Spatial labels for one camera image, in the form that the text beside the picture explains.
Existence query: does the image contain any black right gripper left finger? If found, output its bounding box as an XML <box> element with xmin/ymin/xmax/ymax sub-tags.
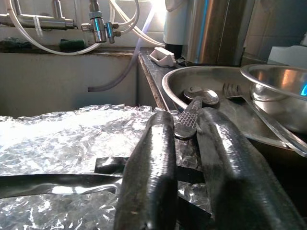
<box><xmin>114</xmin><ymin>110</ymin><xmax>178</xmax><ymax>230</ymax></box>

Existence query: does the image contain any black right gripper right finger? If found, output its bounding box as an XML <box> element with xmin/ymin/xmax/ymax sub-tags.
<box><xmin>195</xmin><ymin>107</ymin><xmax>304</xmax><ymax>230</ymax></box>

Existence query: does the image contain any steel spoon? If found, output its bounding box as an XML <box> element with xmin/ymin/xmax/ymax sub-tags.
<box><xmin>174</xmin><ymin>87</ymin><xmax>220</xmax><ymax>141</ymax></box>

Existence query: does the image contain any steel kitchen sink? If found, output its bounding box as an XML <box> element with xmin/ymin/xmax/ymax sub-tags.
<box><xmin>0</xmin><ymin>50</ymin><xmax>166</xmax><ymax>118</ymax></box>

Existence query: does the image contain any black tape strip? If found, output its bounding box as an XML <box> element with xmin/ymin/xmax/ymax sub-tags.
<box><xmin>0</xmin><ymin>157</ymin><xmax>213</xmax><ymax>218</ymax></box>

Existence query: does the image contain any small steel bowl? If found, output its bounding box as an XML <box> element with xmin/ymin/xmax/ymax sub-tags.
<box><xmin>239</xmin><ymin>63</ymin><xmax>307</xmax><ymax>134</ymax></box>

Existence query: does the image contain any steel plate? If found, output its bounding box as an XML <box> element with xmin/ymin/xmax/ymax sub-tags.
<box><xmin>162</xmin><ymin>66</ymin><xmax>307</xmax><ymax>158</ymax></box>

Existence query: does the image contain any small white plastic holder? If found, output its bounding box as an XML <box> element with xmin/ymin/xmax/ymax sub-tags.
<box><xmin>149</xmin><ymin>46</ymin><xmax>177</xmax><ymax>67</ymax></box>

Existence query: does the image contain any white countertop appliance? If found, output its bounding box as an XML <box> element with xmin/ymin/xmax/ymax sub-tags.
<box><xmin>267</xmin><ymin>45</ymin><xmax>307</xmax><ymax>67</ymax></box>

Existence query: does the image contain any tall steel cylinder appliance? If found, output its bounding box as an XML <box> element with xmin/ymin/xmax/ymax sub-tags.
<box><xmin>184</xmin><ymin>0</ymin><xmax>256</xmax><ymax>67</ymax></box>

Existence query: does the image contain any green sponge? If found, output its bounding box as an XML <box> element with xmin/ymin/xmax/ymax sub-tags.
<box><xmin>59</xmin><ymin>38</ymin><xmax>86</xmax><ymax>51</ymax></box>

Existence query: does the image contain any white water purifier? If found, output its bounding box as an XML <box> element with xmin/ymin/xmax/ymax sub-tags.
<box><xmin>163</xmin><ymin>0</ymin><xmax>192</xmax><ymax>46</ymax></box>

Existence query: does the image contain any steel sink faucet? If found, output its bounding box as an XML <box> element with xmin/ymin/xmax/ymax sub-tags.
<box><xmin>0</xmin><ymin>0</ymin><xmax>79</xmax><ymax>31</ymax></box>

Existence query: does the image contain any dark scouring pad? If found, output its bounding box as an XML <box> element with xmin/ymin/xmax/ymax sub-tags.
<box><xmin>0</xmin><ymin>37</ymin><xmax>32</xmax><ymax>51</ymax></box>

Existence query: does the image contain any clear thin hose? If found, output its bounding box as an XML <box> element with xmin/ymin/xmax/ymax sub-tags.
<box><xmin>87</xmin><ymin>0</ymin><xmax>156</xmax><ymax>93</ymax></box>

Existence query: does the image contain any white water hose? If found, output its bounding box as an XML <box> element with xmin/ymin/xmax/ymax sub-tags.
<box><xmin>9</xmin><ymin>0</ymin><xmax>166</xmax><ymax>56</ymax></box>

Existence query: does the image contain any chrome tap with flexible hose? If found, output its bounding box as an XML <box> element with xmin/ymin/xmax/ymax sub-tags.
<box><xmin>81</xmin><ymin>0</ymin><xmax>120</xmax><ymax>44</ymax></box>

